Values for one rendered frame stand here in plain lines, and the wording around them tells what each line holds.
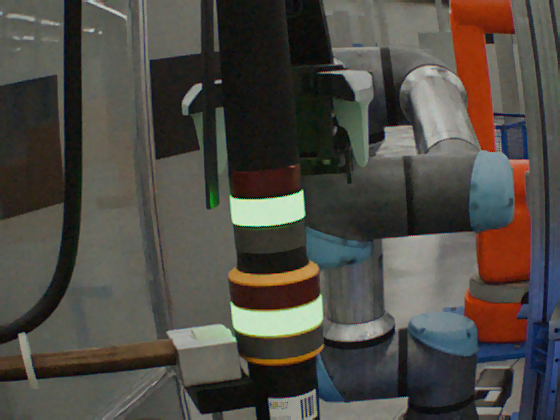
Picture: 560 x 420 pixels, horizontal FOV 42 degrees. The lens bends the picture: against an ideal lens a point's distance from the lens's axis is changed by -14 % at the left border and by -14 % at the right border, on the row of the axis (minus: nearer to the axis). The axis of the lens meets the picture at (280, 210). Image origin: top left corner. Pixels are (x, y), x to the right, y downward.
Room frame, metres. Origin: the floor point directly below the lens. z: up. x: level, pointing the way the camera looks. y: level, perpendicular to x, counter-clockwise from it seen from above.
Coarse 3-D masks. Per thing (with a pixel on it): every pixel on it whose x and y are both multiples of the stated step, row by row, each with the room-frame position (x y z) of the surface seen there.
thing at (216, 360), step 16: (176, 336) 0.38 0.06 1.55; (224, 336) 0.38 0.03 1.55; (176, 352) 0.37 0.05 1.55; (192, 352) 0.36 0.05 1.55; (208, 352) 0.37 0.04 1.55; (224, 352) 0.37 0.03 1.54; (176, 368) 0.37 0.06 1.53; (192, 368) 0.36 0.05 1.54; (208, 368) 0.37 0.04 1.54; (224, 368) 0.37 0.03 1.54; (240, 368) 0.37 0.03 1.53; (192, 384) 0.36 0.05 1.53; (208, 384) 0.37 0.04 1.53; (224, 384) 0.37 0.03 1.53; (240, 384) 0.37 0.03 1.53; (192, 400) 0.37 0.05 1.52; (208, 400) 0.36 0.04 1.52; (224, 400) 0.36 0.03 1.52; (240, 400) 0.37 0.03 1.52; (256, 400) 0.37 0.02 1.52; (224, 416) 0.37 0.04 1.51; (240, 416) 0.37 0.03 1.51; (256, 416) 0.37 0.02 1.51
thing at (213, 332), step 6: (192, 330) 0.38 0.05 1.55; (198, 330) 0.38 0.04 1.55; (204, 330) 0.38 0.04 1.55; (210, 330) 0.38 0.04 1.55; (216, 330) 0.38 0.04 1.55; (222, 330) 0.38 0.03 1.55; (228, 330) 0.38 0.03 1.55; (192, 336) 0.38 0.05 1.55; (198, 336) 0.38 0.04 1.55; (204, 336) 0.38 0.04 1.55; (210, 336) 0.38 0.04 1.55; (216, 336) 0.38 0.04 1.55; (222, 336) 0.38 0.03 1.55
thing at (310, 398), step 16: (256, 368) 0.38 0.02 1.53; (272, 368) 0.38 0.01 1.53; (288, 368) 0.38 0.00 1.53; (304, 368) 0.38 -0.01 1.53; (256, 384) 0.38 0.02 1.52; (272, 384) 0.38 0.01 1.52; (288, 384) 0.38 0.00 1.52; (304, 384) 0.38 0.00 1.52; (272, 400) 0.38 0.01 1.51; (288, 400) 0.38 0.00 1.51; (304, 400) 0.38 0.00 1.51; (272, 416) 0.38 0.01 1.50; (288, 416) 0.37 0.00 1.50; (304, 416) 0.38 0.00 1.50
